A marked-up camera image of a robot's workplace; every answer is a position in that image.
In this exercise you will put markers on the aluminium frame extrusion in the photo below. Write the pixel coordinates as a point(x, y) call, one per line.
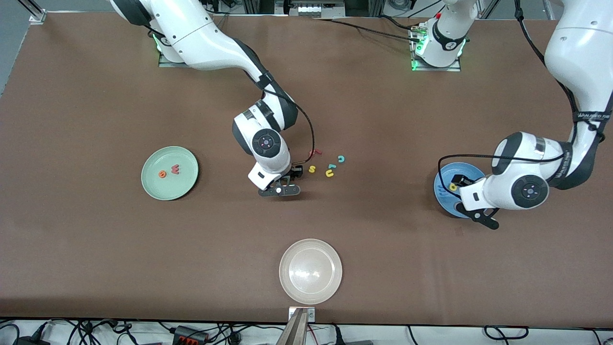
point(36, 15)

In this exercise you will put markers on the black red power strip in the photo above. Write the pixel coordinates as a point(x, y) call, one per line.
point(189, 335)

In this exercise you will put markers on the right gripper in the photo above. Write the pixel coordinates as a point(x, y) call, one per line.
point(295, 171)

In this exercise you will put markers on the white plate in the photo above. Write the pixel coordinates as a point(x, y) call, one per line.
point(310, 271)

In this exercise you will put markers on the blue plate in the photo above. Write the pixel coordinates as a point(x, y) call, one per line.
point(445, 203)

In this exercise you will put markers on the silver mounting bracket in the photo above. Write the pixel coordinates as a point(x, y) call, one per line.
point(312, 315)

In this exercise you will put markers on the aluminium camera pole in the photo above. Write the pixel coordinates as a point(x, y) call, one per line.
point(294, 333)

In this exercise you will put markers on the red letter f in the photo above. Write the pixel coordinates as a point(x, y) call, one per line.
point(316, 151)

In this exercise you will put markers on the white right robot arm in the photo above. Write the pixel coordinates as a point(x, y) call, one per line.
point(206, 43)

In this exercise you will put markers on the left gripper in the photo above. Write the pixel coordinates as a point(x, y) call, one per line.
point(460, 182)

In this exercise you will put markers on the silver electrical box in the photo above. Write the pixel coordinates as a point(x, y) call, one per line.
point(309, 8)

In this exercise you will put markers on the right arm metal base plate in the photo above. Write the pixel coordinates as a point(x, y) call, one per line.
point(167, 61)

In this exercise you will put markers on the brown table cover sheet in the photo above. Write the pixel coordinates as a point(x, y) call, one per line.
point(96, 249)

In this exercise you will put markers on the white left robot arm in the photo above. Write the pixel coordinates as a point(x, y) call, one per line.
point(584, 57)

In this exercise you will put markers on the blue letter m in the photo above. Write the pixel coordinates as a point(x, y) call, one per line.
point(443, 189)

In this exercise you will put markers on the green plate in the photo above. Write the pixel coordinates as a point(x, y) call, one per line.
point(169, 189)

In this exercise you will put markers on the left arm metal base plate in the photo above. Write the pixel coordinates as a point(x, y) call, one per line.
point(436, 68)

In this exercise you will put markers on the red letter w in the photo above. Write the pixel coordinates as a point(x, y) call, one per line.
point(175, 168)

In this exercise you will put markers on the black plug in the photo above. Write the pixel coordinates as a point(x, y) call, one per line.
point(28, 341)

